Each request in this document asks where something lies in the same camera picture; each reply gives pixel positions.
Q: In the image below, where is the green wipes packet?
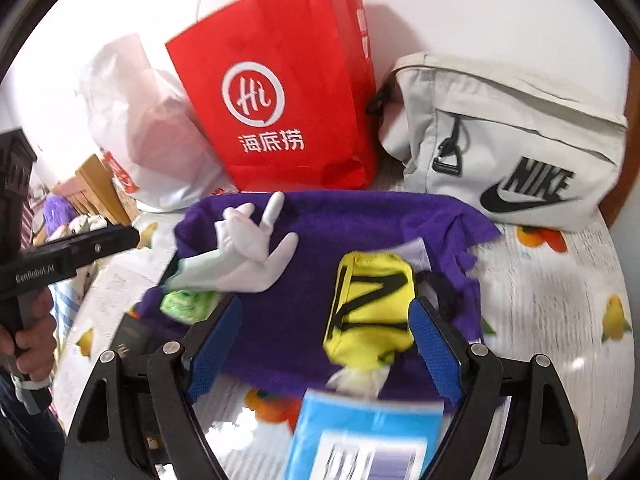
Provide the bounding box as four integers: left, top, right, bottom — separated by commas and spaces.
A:
159, 287, 217, 322

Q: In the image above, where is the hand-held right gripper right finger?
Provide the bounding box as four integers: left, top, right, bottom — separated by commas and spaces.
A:
407, 295, 586, 480

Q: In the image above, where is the white plastic shopping bag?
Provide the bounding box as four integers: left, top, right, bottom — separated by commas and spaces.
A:
75, 33, 239, 214

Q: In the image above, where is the yellow black striped pouch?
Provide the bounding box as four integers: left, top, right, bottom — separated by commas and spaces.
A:
322, 252, 416, 369

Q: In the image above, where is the red paper bag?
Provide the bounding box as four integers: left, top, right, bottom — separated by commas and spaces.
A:
165, 0, 379, 194

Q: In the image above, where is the white glove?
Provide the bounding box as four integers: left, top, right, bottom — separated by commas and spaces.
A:
174, 192, 300, 294

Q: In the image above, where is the purple towel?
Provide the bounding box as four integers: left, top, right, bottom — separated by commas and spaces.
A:
137, 189, 503, 412

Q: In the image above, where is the wooden bed headboard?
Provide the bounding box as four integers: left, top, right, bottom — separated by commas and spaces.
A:
52, 152, 137, 227

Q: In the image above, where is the purple plush toy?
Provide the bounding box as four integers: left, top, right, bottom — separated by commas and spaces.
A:
42, 195, 77, 241

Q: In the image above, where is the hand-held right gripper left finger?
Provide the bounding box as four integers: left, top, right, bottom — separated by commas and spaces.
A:
59, 293, 245, 480

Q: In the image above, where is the blue tissue pack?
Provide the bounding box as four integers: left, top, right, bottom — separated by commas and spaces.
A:
284, 365, 446, 480

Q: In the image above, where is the grey waist bag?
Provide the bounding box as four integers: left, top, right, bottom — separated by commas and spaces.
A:
367, 51, 630, 234

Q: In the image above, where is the person's left hand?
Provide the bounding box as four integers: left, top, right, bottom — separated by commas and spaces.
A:
15, 287, 58, 385

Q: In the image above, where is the panda plush toy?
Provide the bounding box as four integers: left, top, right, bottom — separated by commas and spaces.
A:
50, 214, 109, 242

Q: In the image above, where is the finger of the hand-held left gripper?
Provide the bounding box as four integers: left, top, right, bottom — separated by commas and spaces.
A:
22, 224, 142, 268
0, 129, 39, 256

